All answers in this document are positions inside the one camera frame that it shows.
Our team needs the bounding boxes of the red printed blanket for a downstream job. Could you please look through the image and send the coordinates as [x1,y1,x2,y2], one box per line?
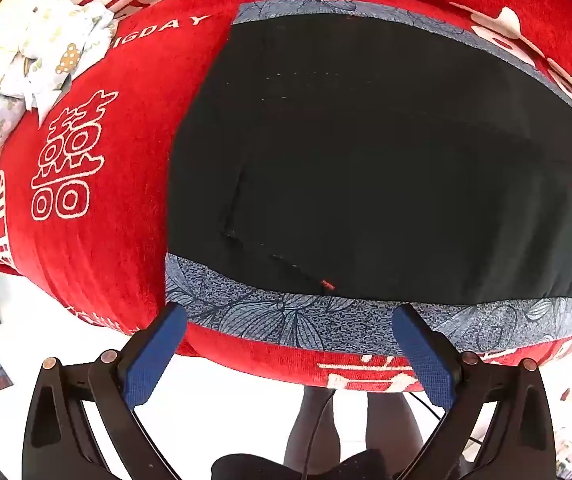
[0,0,572,396]

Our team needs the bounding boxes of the black pants with blue-grey hems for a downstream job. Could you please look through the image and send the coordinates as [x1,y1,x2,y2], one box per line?
[164,0,572,354]

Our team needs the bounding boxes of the white floral quilt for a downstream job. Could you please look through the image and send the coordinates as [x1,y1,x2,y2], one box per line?
[0,0,120,133]

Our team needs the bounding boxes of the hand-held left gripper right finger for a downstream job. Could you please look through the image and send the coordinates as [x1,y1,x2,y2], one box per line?
[392,303,557,480]

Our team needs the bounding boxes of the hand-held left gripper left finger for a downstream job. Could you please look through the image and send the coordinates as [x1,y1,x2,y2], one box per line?
[22,301,188,480]

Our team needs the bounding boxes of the person's leg in grey leggings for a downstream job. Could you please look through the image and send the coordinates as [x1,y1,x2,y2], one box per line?
[283,385,341,467]
[366,391,425,466]

